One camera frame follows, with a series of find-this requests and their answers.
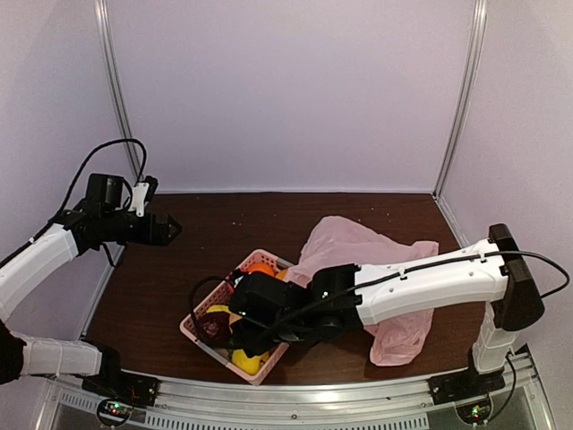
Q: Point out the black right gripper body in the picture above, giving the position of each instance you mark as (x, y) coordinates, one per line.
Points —
(259, 342)

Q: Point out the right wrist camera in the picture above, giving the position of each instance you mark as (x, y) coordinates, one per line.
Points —
(234, 278)

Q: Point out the front aluminium rail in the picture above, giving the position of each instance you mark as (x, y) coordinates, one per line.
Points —
(398, 404)

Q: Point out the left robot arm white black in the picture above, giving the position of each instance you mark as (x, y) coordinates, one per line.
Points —
(110, 212)

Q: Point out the yellow orange persimmon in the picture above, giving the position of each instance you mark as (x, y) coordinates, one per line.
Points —
(234, 318)

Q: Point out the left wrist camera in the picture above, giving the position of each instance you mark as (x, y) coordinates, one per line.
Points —
(142, 194)

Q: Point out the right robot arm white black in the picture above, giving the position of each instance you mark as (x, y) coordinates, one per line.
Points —
(350, 297)

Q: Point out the left aluminium frame post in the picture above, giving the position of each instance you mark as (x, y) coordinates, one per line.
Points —
(135, 155)

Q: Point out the pink plastic basket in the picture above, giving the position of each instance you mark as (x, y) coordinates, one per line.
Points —
(221, 295)

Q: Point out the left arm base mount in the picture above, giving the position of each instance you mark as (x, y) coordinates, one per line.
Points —
(122, 394)

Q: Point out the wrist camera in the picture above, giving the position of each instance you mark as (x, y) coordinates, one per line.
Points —
(234, 278)
(142, 194)

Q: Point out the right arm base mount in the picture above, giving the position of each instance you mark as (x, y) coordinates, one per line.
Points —
(469, 391)

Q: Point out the aluminium frame post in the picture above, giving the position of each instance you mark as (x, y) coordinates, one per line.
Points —
(473, 59)
(135, 155)

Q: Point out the dark purple mangosteen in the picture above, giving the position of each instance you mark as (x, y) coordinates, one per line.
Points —
(215, 328)

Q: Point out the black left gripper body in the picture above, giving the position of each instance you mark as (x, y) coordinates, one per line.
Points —
(144, 235)

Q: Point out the orange fruit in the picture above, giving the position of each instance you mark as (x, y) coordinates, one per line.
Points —
(262, 268)

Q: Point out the yellow starfruit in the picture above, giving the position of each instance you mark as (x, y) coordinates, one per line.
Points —
(218, 309)

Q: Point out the right aluminium frame post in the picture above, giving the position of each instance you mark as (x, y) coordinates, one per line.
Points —
(473, 59)

